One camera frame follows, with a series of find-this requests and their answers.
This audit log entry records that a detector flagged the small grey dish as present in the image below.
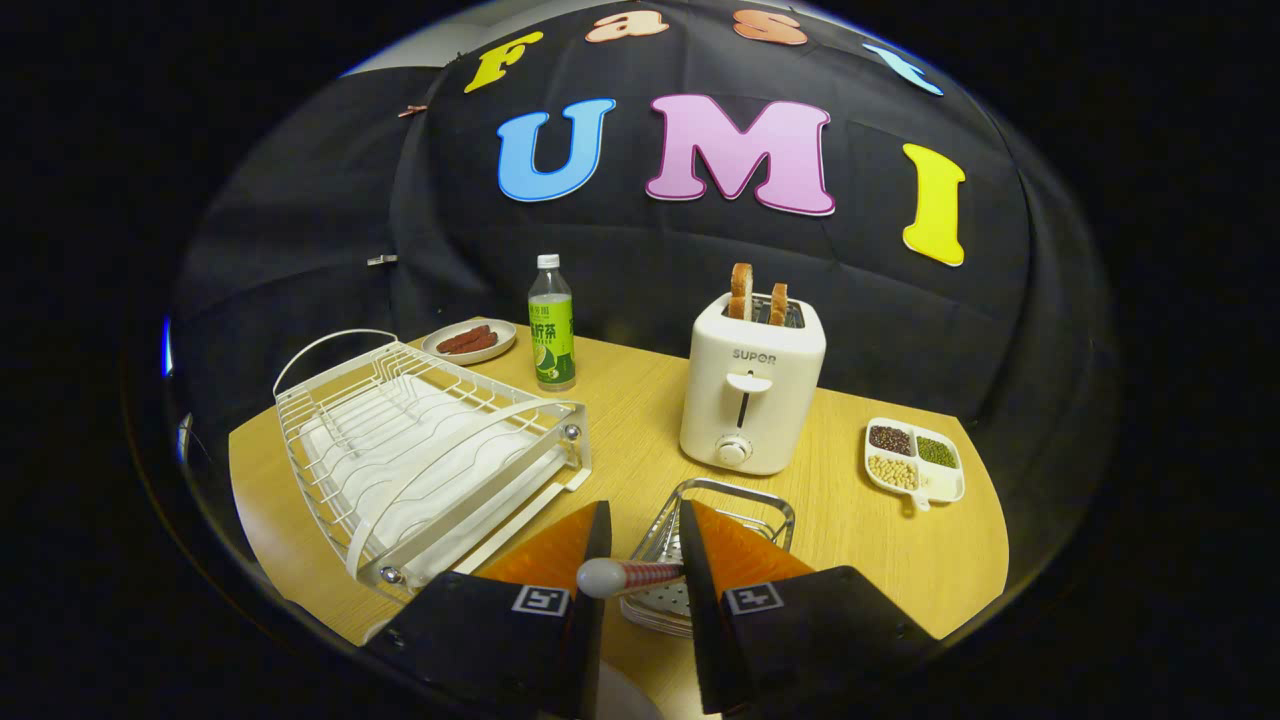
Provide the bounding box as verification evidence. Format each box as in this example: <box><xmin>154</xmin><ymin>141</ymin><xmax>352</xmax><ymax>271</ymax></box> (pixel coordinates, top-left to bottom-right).
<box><xmin>421</xmin><ymin>318</ymin><xmax>518</xmax><ymax>366</ymax></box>

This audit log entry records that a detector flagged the white wire dish rack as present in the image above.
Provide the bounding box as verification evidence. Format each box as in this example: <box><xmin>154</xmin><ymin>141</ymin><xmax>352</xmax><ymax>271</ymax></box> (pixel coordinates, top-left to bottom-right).
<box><xmin>272</xmin><ymin>329</ymin><xmax>593</xmax><ymax>599</ymax></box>

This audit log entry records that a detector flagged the white toaster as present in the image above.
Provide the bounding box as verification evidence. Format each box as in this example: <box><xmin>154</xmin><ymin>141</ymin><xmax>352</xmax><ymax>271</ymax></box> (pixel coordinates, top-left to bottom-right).
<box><xmin>679</xmin><ymin>290</ymin><xmax>828</xmax><ymax>476</ymax></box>

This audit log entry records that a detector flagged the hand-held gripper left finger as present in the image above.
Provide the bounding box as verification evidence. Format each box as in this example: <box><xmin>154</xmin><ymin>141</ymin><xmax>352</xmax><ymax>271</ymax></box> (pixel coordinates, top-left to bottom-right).
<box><xmin>365</xmin><ymin>500</ymin><xmax>613</xmax><ymax>720</ymax></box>

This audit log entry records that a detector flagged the black backdrop cloth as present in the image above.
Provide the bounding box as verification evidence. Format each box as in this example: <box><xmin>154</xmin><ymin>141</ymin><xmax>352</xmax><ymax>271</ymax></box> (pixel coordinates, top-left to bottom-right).
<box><xmin>170</xmin><ymin>0</ymin><xmax>1116</xmax><ymax>621</ymax></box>

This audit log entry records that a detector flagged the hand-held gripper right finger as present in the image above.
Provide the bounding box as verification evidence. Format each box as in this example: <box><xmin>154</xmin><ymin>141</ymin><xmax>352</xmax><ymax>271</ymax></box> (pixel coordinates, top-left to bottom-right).
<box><xmin>678</xmin><ymin>498</ymin><xmax>941</xmax><ymax>716</ymax></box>

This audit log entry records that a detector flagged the white divided snack dish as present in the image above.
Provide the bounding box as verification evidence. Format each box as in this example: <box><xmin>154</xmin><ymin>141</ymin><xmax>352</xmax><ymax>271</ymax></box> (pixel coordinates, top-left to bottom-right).
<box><xmin>864</xmin><ymin>416</ymin><xmax>967</xmax><ymax>513</ymax></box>

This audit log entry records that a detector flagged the green label drink bottle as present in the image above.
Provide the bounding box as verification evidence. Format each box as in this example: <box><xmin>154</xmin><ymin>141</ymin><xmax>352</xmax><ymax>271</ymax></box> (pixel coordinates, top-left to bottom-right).
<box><xmin>527</xmin><ymin>253</ymin><xmax>578</xmax><ymax>392</ymax></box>

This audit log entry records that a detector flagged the metal wire basket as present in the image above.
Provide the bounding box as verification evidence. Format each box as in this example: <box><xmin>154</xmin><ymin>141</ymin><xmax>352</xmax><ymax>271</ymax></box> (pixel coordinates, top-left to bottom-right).
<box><xmin>620</xmin><ymin>478</ymin><xmax>797</xmax><ymax>639</ymax></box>

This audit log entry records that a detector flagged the metal spoon with patterned handle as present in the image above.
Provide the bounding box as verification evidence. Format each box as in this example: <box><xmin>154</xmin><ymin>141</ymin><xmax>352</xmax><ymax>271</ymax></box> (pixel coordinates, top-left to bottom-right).
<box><xmin>576</xmin><ymin>558</ymin><xmax>686</xmax><ymax>599</ymax></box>

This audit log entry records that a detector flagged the grey round plate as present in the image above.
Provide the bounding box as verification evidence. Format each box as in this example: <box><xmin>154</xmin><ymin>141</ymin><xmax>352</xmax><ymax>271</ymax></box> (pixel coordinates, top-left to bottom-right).
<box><xmin>590</xmin><ymin>660</ymin><xmax>666</xmax><ymax>720</ymax></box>

